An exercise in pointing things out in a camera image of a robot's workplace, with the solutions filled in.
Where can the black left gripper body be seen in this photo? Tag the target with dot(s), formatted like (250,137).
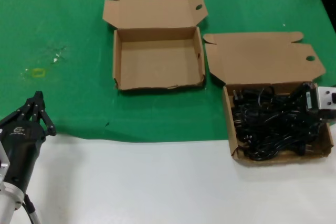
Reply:
(21,150)

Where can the small white scrap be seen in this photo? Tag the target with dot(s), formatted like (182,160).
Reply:
(55,59)

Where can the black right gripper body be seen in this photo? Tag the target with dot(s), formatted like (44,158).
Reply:
(319,120)

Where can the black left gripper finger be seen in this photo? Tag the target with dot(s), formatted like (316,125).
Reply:
(25,108)
(44,115)

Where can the open brown cardboard box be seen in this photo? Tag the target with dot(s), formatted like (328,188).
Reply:
(157,61)
(262,58)

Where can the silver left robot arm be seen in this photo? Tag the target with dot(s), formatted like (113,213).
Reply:
(8,203)

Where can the green table cloth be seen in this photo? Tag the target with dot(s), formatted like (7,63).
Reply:
(52,11)

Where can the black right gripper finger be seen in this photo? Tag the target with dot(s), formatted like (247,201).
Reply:
(299,98)
(309,86)

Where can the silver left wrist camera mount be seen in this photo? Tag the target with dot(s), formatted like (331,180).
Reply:
(4,161)

